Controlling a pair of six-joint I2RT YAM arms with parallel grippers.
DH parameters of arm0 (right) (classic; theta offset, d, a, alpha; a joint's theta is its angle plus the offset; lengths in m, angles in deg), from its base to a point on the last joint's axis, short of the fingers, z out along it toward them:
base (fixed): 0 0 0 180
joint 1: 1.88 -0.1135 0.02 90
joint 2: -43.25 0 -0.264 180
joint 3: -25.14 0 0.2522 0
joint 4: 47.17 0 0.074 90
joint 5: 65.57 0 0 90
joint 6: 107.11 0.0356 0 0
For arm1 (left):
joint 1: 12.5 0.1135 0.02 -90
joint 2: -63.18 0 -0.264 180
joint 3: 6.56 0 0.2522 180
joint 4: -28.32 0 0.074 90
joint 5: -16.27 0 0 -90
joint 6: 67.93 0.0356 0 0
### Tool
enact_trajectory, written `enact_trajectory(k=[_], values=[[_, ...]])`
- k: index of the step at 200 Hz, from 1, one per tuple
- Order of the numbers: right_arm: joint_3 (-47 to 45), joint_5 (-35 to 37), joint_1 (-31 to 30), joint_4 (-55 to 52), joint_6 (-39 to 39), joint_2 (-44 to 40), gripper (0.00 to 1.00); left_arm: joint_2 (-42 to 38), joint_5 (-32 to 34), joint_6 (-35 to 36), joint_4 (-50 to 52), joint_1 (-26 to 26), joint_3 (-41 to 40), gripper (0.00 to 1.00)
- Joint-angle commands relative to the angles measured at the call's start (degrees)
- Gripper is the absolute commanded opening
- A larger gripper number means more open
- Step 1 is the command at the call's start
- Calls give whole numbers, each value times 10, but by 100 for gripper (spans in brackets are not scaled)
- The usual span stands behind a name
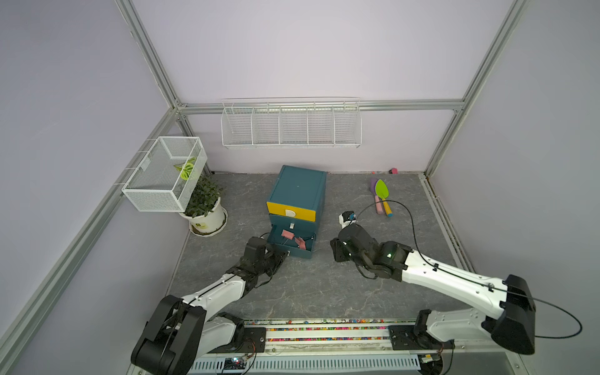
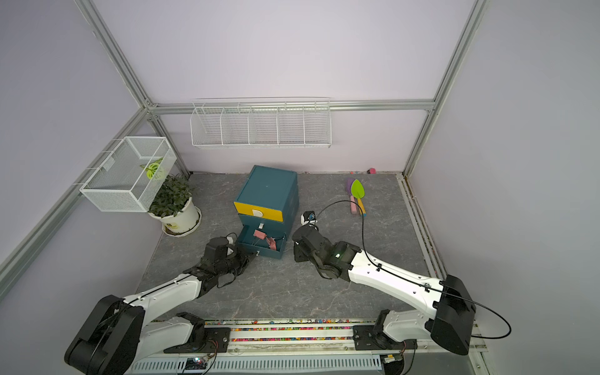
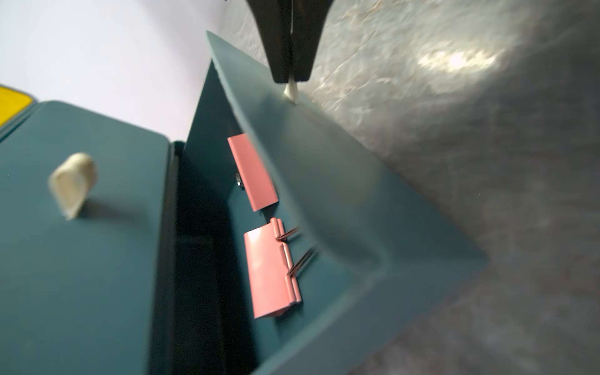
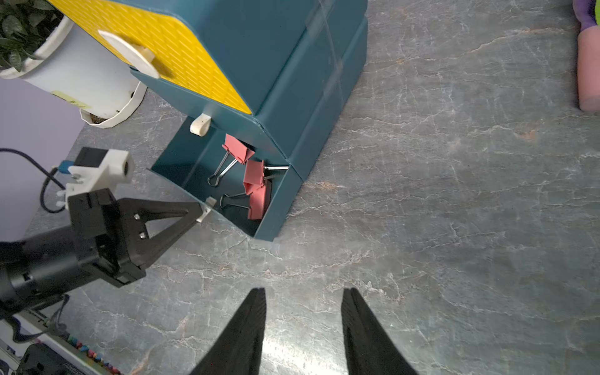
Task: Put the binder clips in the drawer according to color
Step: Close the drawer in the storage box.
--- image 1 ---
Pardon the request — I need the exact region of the teal drawer cabinet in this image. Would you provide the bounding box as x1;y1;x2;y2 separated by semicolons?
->
267;165;328;230

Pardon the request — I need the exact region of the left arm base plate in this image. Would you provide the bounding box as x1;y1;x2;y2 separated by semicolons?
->
209;327;267;354

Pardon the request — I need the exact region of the purple toy shovel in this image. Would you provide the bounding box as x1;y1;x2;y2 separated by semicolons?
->
370;177;384;215

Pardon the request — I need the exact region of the long white wire shelf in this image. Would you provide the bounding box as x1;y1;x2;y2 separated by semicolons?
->
220;97;363;148

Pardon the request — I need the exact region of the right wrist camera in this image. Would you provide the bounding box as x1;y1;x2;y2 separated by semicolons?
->
338;211;356;229

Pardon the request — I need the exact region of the teal bottom drawer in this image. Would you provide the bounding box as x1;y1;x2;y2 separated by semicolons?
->
267;225;316;259

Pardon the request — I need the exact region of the yellow top drawer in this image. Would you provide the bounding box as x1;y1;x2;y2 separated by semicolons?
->
267;202;317;222

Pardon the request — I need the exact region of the white flower pot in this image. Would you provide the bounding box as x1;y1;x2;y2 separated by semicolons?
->
179;198;228;237

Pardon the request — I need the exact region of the green toy in basket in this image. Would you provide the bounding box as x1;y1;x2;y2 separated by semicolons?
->
175;157;196;181

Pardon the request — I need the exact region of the green toy shovel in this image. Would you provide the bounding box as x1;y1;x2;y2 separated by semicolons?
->
375;179;393;217

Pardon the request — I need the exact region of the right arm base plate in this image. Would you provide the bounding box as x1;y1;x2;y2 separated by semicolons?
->
388;325;455;352

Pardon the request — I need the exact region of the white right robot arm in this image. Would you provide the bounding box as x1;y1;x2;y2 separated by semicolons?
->
331;223;536;355

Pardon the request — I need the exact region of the teal drawer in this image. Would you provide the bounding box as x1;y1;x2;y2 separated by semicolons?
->
269;214;318;234
267;225;316;259

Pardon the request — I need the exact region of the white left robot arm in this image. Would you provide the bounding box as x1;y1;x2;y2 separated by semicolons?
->
131;237;288;374

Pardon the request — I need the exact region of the pink binder clip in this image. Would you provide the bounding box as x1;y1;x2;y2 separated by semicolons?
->
281;230;295;240
294;237;306;250

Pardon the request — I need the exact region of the white pot saucer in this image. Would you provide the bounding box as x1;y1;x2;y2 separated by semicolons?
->
188;208;228;238

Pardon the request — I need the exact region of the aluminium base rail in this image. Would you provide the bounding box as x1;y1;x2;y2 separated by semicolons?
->
187;319;529;374

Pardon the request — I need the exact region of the green potted plant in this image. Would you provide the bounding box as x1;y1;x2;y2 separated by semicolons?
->
184;175;222;218

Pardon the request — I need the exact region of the white wire basket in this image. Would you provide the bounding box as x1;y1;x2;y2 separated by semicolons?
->
122;136;207;213

